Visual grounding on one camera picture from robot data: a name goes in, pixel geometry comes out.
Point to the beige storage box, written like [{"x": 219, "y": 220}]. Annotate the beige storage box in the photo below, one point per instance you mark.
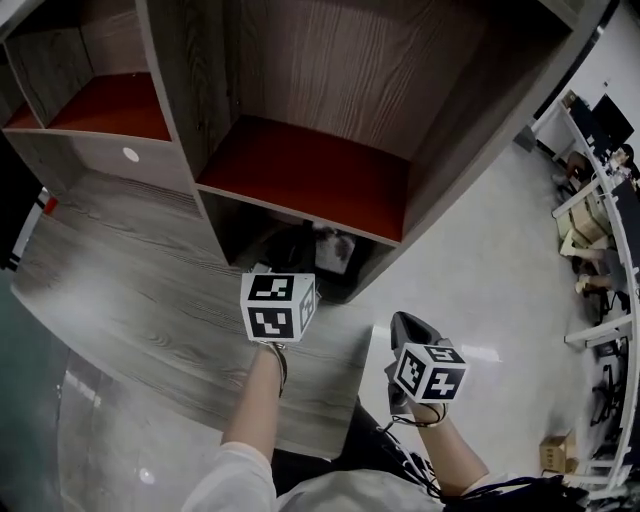
[{"x": 587, "y": 225}]

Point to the person's black garment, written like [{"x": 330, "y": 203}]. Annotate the person's black garment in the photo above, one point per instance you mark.
[{"x": 515, "y": 495}]

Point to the small red object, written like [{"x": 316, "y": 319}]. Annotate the small red object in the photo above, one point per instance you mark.
[{"x": 50, "y": 206}]

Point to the grey door ramp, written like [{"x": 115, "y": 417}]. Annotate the grey door ramp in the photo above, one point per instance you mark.
[{"x": 525, "y": 139}]

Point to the open cardboard box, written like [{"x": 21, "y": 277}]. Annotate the open cardboard box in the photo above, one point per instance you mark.
[{"x": 556, "y": 452}]

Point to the black office chair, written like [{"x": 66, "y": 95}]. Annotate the black office chair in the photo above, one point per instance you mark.
[{"x": 610, "y": 390}]

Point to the grey wooden desk with hutch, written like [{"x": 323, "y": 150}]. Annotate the grey wooden desk with hutch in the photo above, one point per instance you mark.
[{"x": 150, "y": 310}]

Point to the person's right forearm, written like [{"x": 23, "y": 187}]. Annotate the person's right forearm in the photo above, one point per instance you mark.
[{"x": 450, "y": 450}]

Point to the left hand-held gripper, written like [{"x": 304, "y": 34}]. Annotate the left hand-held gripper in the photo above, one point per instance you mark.
[{"x": 272, "y": 310}]

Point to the black framed picture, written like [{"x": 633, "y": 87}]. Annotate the black framed picture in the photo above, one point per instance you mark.
[{"x": 335, "y": 255}]

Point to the black monitor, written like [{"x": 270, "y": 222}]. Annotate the black monitor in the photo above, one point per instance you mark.
[{"x": 612, "y": 120}]

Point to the person's black trousers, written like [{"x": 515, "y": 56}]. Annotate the person's black trousers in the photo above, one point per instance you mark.
[{"x": 350, "y": 440}]

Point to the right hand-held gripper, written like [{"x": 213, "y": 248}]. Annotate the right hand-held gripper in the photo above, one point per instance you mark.
[{"x": 432, "y": 375}]

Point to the white office desk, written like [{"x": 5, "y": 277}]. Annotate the white office desk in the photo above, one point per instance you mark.
[{"x": 622, "y": 250}]

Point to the person's left forearm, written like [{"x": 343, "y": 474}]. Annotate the person's left forearm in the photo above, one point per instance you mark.
[{"x": 255, "y": 400}]

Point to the person's light grey shirt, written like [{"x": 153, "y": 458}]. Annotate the person's light grey shirt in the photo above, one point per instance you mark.
[{"x": 230, "y": 480}]

